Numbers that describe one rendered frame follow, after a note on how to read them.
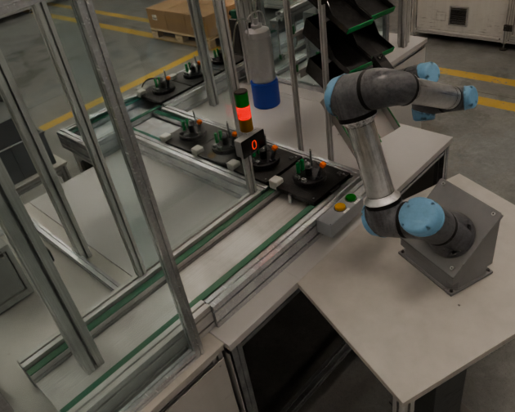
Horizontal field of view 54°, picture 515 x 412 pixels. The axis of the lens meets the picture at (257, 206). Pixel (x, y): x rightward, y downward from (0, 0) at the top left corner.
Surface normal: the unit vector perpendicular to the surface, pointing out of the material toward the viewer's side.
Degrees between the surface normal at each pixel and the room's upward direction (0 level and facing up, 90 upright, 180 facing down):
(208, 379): 90
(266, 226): 0
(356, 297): 0
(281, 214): 0
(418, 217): 40
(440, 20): 90
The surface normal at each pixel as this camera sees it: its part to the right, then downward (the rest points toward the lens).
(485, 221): -0.71, -0.31
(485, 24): -0.67, 0.51
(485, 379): -0.14, -0.79
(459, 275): 0.46, 0.48
